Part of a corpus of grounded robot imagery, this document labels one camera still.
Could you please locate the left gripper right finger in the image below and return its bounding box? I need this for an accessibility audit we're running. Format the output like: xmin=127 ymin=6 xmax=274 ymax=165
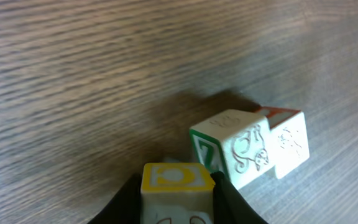
xmin=211 ymin=171 xmax=267 ymax=224

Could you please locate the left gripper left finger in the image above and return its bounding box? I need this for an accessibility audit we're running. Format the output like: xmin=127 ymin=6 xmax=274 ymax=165
xmin=88 ymin=174 xmax=142 ymax=224

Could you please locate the blue edged wooden block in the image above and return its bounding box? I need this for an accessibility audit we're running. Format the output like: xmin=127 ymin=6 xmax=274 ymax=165
xmin=140 ymin=163 xmax=215 ymax=224

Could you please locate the green Z letter block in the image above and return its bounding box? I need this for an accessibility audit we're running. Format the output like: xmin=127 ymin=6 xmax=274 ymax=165
xmin=190 ymin=109 xmax=276 ymax=190

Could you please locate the red M letter block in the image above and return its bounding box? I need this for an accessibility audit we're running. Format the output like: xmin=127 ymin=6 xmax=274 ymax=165
xmin=257 ymin=106 xmax=310 ymax=179

